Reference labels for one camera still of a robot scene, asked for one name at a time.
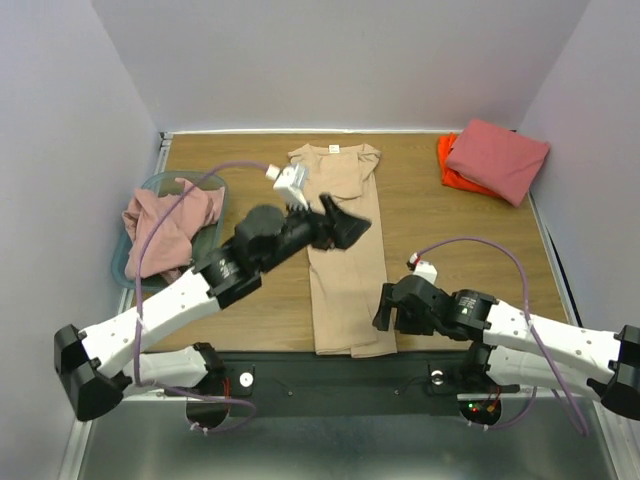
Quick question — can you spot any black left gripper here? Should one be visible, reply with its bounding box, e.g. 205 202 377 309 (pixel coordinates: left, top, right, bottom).
265 199 373 277

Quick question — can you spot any beige t shirt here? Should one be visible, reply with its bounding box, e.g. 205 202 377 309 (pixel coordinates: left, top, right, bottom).
289 144 397 358

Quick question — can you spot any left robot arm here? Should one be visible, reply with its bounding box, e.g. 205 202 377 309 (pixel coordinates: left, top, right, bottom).
53 194 372 421

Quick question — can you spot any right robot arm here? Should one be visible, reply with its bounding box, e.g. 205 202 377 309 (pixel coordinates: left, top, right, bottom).
372 274 639 420

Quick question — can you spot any folded orange t shirt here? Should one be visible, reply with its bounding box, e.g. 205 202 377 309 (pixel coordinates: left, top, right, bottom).
437 132 499 198

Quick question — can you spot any teal plastic basket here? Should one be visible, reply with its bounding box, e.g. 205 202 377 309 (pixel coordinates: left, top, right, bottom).
108 169 231 295

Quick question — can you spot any folded pink t shirt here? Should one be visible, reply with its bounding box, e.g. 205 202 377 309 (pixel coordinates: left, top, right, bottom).
447 119 550 207

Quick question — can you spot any pink crumpled t shirt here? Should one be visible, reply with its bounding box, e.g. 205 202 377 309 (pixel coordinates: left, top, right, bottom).
121 177 226 281

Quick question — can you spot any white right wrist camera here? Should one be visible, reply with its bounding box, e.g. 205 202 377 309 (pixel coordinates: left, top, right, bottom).
407 252 438 284

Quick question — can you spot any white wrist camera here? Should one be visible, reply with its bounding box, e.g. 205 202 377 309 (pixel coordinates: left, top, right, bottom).
407 252 438 284
265 163 309 210

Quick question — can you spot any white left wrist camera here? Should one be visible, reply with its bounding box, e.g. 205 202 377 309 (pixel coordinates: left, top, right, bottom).
265 163 309 210

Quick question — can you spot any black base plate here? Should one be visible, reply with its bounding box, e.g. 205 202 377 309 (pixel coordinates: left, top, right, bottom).
164 349 521 419

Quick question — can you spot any aluminium frame rail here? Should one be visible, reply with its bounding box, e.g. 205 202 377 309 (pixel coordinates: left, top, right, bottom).
146 134 574 352

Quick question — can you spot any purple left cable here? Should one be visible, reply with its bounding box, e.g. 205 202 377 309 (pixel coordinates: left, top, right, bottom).
133 160 271 435

